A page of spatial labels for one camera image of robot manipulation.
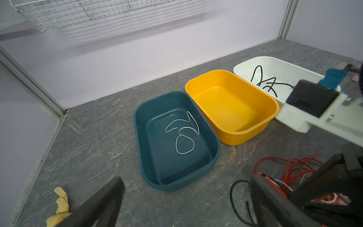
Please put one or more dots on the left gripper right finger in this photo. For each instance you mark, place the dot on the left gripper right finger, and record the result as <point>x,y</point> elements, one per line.
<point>272,209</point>

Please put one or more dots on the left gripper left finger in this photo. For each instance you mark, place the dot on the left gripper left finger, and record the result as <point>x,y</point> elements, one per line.
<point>101,210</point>

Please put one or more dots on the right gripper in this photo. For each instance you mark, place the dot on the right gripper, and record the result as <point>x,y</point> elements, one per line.
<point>341,174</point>

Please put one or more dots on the yellow toy figure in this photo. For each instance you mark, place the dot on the yellow toy figure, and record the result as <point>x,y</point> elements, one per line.
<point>63,209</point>

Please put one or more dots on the pink toy figure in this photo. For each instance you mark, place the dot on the pink toy figure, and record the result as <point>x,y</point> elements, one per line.
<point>356,78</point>

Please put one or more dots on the teal plastic bin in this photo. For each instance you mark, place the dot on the teal plastic bin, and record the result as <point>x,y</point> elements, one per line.
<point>176,144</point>

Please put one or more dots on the yellow plastic bin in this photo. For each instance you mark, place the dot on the yellow plastic bin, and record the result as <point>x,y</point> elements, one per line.
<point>236,109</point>

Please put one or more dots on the white plastic bin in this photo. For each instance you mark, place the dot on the white plastic bin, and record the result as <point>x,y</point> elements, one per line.
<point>275,77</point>

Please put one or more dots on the white wire shelf basket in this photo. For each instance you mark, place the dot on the white wire shelf basket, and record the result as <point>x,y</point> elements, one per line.
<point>47,15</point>

